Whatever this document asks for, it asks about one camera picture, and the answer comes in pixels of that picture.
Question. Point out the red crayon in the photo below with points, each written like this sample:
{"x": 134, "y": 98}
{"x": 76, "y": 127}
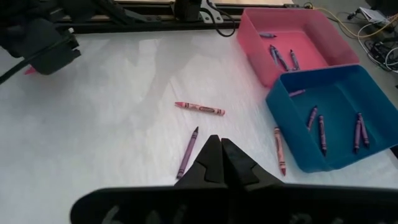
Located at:
{"x": 199, "y": 109}
{"x": 280, "y": 151}
{"x": 30, "y": 71}

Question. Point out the blue plastic bin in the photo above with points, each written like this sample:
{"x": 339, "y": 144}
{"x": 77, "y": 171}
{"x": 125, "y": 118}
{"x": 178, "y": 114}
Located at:
{"x": 342, "y": 99}

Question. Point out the black metal table frame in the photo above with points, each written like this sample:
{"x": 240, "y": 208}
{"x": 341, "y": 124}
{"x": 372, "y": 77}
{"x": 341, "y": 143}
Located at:
{"x": 140, "y": 25}

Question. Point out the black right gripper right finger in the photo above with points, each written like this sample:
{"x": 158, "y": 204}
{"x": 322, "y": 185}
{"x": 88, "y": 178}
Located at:
{"x": 242, "y": 171}

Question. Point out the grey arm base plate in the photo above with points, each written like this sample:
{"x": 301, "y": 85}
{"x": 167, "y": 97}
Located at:
{"x": 214, "y": 15}

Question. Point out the purple crayon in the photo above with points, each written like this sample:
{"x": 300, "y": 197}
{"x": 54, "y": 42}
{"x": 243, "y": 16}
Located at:
{"x": 311, "y": 117}
{"x": 297, "y": 92}
{"x": 187, "y": 153}
{"x": 322, "y": 135}
{"x": 363, "y": 129}

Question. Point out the large pink plastic bin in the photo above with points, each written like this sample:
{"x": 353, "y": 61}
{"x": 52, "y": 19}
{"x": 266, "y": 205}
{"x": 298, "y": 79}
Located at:
{"x": 326, "y": 40}

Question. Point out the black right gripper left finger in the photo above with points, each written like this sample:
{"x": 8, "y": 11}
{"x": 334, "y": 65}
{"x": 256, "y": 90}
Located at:
{"x": 211, "y": 168}

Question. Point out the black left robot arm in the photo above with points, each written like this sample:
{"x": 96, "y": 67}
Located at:
{"x": 18, "y": 9}

